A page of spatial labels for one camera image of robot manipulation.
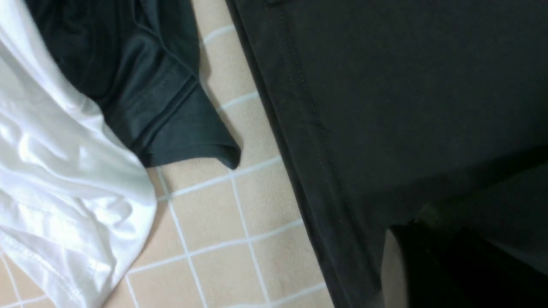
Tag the beige checkered tablecloth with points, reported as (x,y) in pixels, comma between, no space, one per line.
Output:
(220,238)

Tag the white crumpled shirt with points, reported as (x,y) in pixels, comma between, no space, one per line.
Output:
(76,205)

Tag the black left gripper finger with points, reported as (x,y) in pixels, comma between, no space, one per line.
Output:
(422,268)

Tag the dark green crumpled shirt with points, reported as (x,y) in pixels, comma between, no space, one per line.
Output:
(139,61)

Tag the dark gray long-sleeved shirt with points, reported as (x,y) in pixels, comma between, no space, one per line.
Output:
(380,107)

